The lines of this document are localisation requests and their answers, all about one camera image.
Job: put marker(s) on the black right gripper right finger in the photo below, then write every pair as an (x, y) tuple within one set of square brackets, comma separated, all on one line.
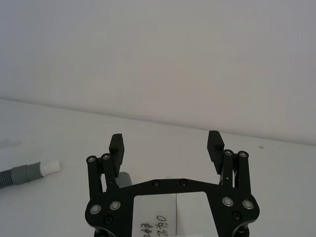
[(215, 150)]

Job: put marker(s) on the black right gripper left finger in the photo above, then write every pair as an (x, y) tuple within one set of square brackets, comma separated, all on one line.
[(116, 150)]

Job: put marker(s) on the small grey cylinder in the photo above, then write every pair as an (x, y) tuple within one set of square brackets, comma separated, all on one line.
[(125, 179)]

